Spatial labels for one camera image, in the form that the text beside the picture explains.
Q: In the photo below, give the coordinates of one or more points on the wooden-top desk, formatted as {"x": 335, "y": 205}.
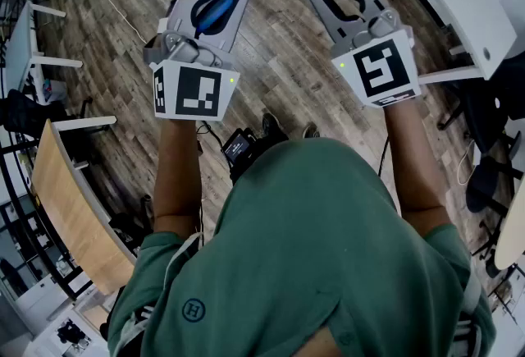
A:
{"x": 74, "y": 207}

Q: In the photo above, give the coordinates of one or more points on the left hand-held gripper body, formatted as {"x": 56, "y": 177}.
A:
{"x": 197, "y": 92}

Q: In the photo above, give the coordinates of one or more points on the black shelf frame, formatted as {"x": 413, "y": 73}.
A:
{"x": 24, "y": 199}

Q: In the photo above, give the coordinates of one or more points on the person's left forearm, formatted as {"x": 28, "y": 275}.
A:
{"x": 176, "y": 175}

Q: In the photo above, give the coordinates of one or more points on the person's right forearm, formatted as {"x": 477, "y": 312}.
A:
{"x": 414, "y": 166}

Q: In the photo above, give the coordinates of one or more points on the person's right shoe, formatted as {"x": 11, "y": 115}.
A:
{"x": 311, "y": 129}

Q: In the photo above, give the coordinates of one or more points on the round beige table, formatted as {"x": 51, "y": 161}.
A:
{"x": 512, "y": 232}

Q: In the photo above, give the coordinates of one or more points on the person's left shoe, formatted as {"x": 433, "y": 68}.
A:
{"x": 270, "y": 123}

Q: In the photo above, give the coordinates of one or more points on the black office chair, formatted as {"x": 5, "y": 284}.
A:
{"x": 28, "y": 111}
{"x": 488, "y": 121}

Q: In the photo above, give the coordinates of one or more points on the black device with screen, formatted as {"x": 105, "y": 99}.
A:
{"x": 238, "y": 146}

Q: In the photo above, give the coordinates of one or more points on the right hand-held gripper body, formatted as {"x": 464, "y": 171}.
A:
{"x": 385, "y": 68}

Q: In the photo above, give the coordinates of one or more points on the person's shoe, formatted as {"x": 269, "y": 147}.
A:
{"x": 270, "y": 123}
{"x": 311, "y": 129}

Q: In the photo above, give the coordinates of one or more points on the person's black trousers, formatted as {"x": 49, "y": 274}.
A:
{"x": 277, "y": 140}

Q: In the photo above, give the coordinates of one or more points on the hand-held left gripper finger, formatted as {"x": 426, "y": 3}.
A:
{"x": 180, "y": 10}
{"x": 236, "y": 19}

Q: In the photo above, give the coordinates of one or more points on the person's green shirt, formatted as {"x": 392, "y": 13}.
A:
{"x": 307, "y": 244}

